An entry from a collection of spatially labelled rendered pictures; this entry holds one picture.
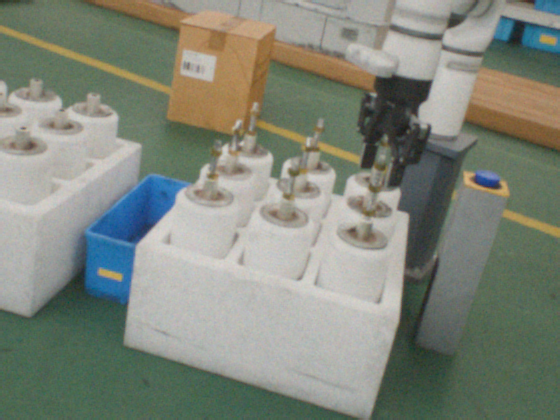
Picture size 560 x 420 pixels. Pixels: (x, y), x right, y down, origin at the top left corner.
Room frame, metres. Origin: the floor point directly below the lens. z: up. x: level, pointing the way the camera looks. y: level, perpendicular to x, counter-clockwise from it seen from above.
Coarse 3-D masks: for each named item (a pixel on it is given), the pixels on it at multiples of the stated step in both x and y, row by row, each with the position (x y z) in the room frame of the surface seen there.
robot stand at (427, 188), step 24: (432, 144) 1.29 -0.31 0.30; (456, 144) 1.32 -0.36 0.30; (408, 168) 1.32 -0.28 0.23; (432, 168) 1.30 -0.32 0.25; (456, 168) 1.33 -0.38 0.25; (408, 192) 1.31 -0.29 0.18; (432, 192) 1.29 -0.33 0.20; (432, 216) 1.30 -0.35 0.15; (408, 240) 1.30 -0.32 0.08; (432, 240) 1.32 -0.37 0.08; (408, 264) 1.29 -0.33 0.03; (432, 264) 1.35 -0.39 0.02
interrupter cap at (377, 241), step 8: (344, 224) 0.94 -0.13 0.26; (352, 224) 0.95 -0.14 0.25; (336, 232) 0.91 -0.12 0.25; (344, 232) 0.91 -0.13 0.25; (352, 232) 0.92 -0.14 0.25; (376, 232) 0.93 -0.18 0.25; (344, 240) 0.89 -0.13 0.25; (352, 240) 0.89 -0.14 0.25; (360, 240) 0.90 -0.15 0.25; (368, 240) 0.91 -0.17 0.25; (376, 240) 0.91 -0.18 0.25; (384, 240) 0.91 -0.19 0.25; (360, 248) 0.88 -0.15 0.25; (368, 248) 0.88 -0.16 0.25; (376, 248) 0.88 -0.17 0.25
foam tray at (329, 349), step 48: (144, 240) 0.91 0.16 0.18; (240, 240) 0.97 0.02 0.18; (144, 288) 0.88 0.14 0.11; (192, 288) 0.87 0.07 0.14; (240, 288) 0.86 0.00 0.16; (288, 288) 0.85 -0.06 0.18; (384, 288) 0.91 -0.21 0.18; (144, 336) 0.88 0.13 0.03; (192, 336) 0.87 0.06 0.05; (240, 336) 0.86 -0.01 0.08; (288, 336) 0.85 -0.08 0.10; (336, 336) 0.84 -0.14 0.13; (384, 336) 0.83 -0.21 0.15; (288, 384) 0.85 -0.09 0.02; (336, 384) 0.84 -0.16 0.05
